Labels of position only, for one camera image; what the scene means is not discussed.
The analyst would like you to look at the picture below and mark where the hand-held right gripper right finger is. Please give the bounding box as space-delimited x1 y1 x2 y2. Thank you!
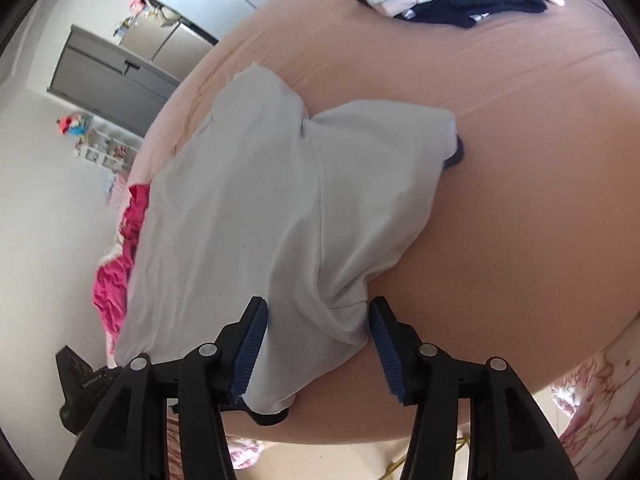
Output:
367 296 581 480

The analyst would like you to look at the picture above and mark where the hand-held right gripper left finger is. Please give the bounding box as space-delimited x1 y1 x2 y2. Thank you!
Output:
59 296 271 480

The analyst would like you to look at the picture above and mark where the peach bed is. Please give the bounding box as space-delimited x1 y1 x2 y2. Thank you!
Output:
102 0 640 448

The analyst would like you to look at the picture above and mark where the colourful toy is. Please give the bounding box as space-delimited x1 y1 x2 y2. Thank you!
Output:
56 114 94 137

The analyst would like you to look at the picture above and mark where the grey t-shirt with navy trim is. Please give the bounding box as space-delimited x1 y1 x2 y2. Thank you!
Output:
114 61 466 427

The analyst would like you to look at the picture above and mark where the red patterned white cloth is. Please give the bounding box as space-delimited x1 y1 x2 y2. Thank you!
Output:
550 327 640 461

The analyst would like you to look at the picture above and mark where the magenta garment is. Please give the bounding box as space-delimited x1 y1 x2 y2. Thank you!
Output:
92 183 153 346

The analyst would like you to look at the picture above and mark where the pale pink garment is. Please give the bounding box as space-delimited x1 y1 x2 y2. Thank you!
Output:
102 171 132 211

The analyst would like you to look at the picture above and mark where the white toy shelf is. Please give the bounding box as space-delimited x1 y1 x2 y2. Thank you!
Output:
75 127 141 171

